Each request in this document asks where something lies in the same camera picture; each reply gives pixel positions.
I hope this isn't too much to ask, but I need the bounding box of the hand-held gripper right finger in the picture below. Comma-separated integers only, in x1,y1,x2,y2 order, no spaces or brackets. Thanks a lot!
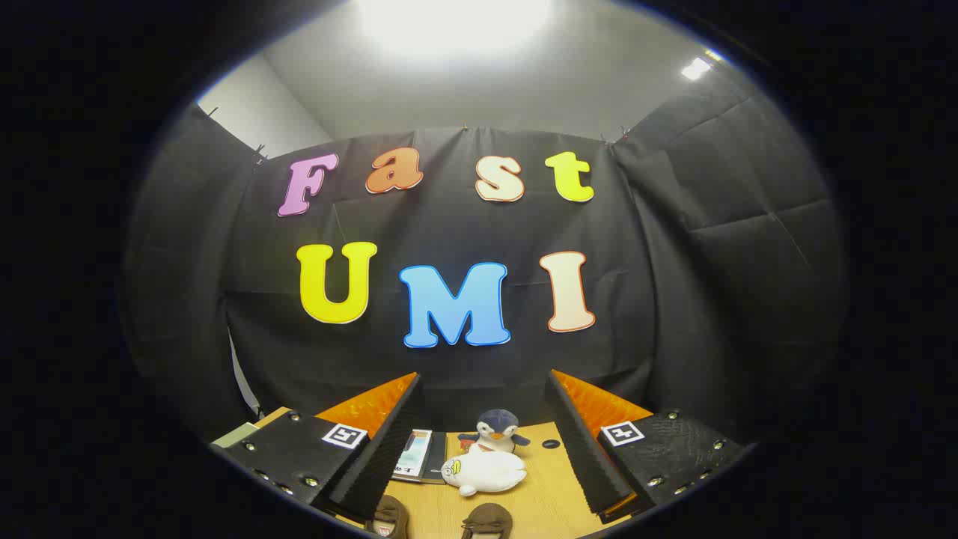
545,369,753,523

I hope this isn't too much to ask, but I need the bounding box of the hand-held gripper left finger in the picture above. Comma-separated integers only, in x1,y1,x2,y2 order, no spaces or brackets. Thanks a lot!
212,372,424,523

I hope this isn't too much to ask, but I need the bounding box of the brown fuzzy shoe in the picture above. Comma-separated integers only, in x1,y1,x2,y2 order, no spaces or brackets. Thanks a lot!
460,503,515,539
365,494,411,539

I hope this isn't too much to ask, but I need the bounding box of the pale green fabric storage box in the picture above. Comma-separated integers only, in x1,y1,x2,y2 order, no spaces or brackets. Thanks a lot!
212,423,260,450

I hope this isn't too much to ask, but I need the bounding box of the light blue cover book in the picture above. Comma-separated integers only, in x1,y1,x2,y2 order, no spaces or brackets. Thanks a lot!
391,429,433,481

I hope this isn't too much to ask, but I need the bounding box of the dark blue penguin plush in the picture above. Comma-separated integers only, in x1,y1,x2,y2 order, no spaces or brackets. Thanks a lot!
458,409,531,454

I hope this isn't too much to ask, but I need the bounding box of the white duck plush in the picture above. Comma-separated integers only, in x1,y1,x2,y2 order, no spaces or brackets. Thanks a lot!
440,443,528,498

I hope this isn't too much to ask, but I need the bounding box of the small ceiling light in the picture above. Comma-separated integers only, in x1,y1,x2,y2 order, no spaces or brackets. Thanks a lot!
680,49,725,82

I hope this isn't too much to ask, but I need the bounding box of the large ceiling light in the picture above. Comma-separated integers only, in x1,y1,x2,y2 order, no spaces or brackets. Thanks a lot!
358,0,555,59

